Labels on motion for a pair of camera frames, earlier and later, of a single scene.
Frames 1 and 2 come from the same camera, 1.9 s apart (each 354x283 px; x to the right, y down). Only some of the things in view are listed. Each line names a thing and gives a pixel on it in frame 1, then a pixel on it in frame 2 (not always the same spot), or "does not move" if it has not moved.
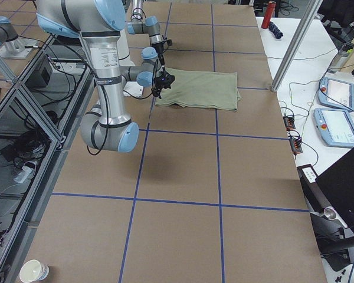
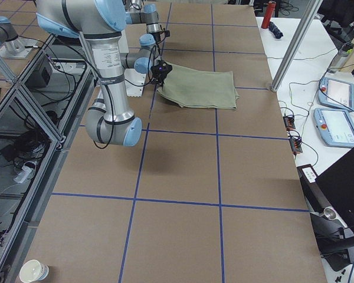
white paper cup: (33, 270) does not move
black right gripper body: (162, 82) -> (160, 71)
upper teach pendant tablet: (336, 94) does not move
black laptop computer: (341, 187) does not move
